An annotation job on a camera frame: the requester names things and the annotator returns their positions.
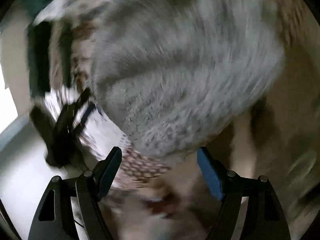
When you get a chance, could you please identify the grey fleece pants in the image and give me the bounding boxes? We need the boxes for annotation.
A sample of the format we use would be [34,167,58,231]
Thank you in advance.
[90,0,285,158]

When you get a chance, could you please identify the floral bed blanket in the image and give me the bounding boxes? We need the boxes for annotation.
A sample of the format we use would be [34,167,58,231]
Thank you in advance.
[34,0,169,190]

